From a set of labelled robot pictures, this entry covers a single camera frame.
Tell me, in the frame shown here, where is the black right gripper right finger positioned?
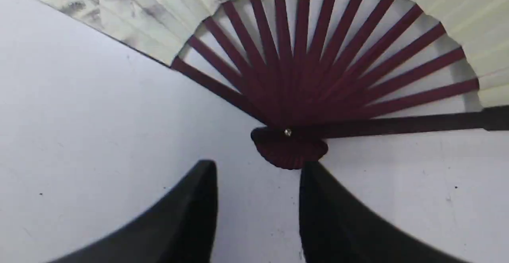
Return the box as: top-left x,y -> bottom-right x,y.
299,162 -> 462,263

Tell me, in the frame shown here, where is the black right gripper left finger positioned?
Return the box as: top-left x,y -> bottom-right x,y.
56,160 -> 218,263

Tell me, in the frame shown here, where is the painted paper folding fan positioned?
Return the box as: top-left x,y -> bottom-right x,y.
38,0 -> 508,170

